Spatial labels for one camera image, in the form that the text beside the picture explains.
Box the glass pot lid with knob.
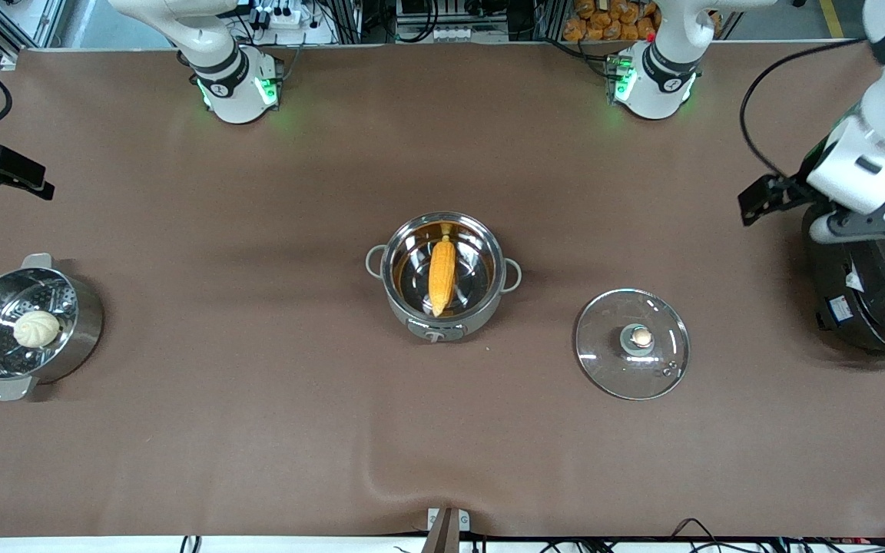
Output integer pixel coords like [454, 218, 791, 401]
[575, 289, 691, 401]

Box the yellow toy corn cob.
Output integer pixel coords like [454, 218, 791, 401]
[428, 223, 458, 319]

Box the grey electric cooking pot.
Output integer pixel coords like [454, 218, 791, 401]
[366, 211, 524, 344]

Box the black rice cooker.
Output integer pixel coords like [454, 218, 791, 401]
[802, 165, 885, 363]

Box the perforated metal steamer plate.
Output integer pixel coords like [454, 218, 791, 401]
[8, 278, 79, 362]

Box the white steamed bun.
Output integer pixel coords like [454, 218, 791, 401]
[12, 310, 61, 349]

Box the bag of orange buns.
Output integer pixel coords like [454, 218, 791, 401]
[563, 0, 662, 42]

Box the white power strip with plugs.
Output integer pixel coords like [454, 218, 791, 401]
[254, 4, 336, 44]

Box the brown table mat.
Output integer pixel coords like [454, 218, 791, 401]
[0, 40, 885, 538]

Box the long white power strip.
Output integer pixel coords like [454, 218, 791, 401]
[429, 26, 509, 42]

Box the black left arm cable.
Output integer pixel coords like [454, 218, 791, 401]
[739, 38, 867, 179]

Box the black floor cables bundle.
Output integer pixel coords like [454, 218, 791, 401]
[669, 518, 885, 553]

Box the metal table edge bracket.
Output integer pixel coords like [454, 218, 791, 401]
[426, 507, 471, 553]

